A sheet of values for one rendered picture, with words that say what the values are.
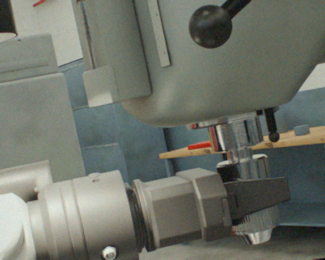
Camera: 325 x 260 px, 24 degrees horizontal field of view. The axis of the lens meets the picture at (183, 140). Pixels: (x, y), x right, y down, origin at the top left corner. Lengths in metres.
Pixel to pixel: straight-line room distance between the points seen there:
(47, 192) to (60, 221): 0.03
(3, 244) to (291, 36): 0.28
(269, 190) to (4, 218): 0.22
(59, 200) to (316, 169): 6.08
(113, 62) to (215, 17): 0.12
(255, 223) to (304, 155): 6.08
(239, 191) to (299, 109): 6.03
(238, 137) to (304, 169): 6.12
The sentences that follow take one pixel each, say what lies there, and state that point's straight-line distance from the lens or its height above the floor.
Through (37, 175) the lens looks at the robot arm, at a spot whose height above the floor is 1.29.
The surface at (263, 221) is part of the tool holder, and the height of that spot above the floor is 1.21.
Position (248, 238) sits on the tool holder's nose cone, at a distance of 0.68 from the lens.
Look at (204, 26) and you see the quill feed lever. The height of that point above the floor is 1.38.
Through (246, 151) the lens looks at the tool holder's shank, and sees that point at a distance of 0.67.
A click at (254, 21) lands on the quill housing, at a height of 1.38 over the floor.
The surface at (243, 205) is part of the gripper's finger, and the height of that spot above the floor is 1.23.
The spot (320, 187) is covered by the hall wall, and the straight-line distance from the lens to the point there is 6.69.
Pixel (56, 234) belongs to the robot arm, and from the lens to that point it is 0.62.
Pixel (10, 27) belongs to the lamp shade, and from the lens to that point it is 0.54.
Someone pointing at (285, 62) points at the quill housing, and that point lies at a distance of 0.62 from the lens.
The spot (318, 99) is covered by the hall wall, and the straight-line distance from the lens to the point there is 6.49.
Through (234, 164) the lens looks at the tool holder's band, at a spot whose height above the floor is 1.27.
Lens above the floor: 1.33
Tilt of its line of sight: 3 degrees down
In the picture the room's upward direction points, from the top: 12 degrees counter-clockwise
